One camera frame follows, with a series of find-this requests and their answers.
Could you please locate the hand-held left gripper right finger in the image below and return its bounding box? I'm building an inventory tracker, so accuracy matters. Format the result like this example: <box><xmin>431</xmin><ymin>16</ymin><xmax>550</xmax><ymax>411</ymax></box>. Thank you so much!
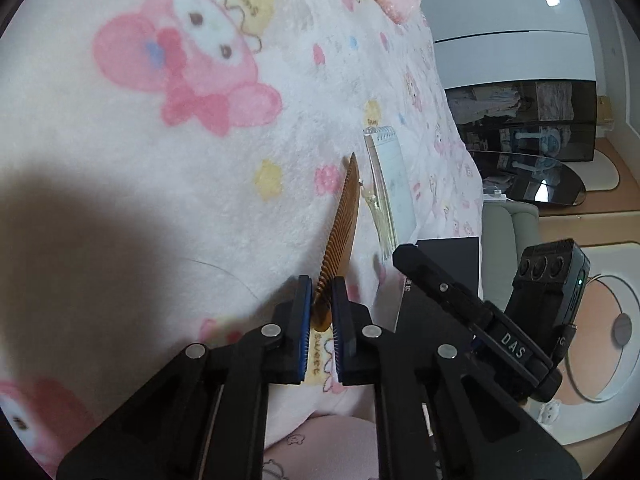
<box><xmin>331</xmin><ymin>276</ymin><xmax>584</xmax><ymax>480</ymax></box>

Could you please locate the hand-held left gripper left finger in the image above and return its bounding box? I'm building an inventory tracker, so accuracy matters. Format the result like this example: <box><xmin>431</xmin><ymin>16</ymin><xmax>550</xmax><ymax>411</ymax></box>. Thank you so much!
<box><xmin>56</xmin><ymin>275</ymin><xmax>314</xmax><ymax>480</ymax></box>

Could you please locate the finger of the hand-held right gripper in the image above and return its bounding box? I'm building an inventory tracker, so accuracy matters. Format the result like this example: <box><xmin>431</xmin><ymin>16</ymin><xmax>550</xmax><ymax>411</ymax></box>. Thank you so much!
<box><xmin>392</xmin><ymin>243</ymin><xmax>501</xmax><ymax>346</ymax></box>

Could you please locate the black cardboard box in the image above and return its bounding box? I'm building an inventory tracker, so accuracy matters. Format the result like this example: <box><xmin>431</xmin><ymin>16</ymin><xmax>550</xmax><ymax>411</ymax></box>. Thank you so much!
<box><xmin>397</xmin><ymin>237</ymin><xmax>482</xmax><ymax>333</ymax></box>

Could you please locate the brown wooden comb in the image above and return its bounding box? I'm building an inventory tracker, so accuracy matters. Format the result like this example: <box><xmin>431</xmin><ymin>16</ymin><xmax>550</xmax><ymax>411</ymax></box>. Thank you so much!
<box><xmin>310</xmin><ymin>152</ymin><xmax>361</xmax><ymax>334</ymax></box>

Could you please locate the grey padded headboard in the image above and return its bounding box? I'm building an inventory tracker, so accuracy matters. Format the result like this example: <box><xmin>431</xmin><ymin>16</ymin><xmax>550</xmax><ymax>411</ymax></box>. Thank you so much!
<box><xmin>481</xmin><ymin>199</ymin><xmax>542</xmax><ymax>307</ymax></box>

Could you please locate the translucent yellow plastic item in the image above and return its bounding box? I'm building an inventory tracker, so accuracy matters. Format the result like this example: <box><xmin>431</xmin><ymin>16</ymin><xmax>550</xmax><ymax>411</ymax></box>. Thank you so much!
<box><xmin>359</xmin><ymin>179</ymin><xmax>399</xmax><ymax>262</ymax></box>

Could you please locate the white spiral notepad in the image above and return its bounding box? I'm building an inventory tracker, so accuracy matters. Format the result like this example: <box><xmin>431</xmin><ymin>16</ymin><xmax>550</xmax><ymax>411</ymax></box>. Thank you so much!
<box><xmin>363</xmin><ymin>126</ymin><xmax>419</xmax><ymax>262</ymax></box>

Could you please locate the black framed floor mirror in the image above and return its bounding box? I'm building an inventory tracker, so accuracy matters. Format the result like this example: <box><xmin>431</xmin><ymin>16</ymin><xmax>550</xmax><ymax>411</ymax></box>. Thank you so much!
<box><xmin>471</xmin><ymin>149</ymin><xmax>587</xmax><ymax>206</ymax></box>

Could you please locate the black glass cabinet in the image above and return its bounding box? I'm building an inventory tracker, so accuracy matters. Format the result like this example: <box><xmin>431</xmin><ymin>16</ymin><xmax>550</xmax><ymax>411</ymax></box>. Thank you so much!
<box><xmin>444</xmin><ymin>79</ymin><xmax>599</xmax><ymax>162</ymax></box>

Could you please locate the white wardrobe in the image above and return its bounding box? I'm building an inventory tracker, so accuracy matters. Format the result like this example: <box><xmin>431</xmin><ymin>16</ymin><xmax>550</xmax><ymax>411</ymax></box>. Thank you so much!
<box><xmin>422</xmin><ymin>0</ymin><xmax>599</xmax><ymax>92</ymax></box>

